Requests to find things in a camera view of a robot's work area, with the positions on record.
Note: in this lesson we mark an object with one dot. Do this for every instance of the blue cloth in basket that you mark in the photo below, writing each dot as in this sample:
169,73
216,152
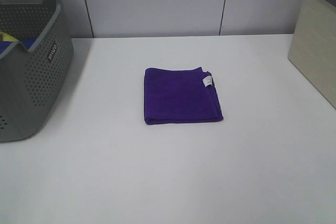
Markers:
26,43

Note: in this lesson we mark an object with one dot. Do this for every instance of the beige plastic storage bin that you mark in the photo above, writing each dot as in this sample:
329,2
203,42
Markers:
312,50

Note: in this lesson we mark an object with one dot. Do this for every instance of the yellow-green cloth in basket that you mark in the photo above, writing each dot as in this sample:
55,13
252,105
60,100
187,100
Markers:
5,37

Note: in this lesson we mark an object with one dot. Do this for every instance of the grey perforated laundry basket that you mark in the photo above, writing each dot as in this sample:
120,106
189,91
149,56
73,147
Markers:
32,79

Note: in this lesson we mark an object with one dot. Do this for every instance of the purple towel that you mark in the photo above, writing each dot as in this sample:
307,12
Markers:
180,96

